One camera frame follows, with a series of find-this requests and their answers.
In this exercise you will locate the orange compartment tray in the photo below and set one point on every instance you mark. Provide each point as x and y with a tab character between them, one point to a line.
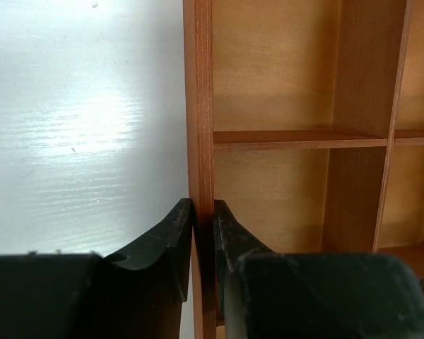
305	126

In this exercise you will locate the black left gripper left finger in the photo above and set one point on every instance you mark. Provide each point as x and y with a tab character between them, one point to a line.
136	292

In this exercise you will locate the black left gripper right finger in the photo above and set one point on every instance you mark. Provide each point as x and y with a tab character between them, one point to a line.
264	294

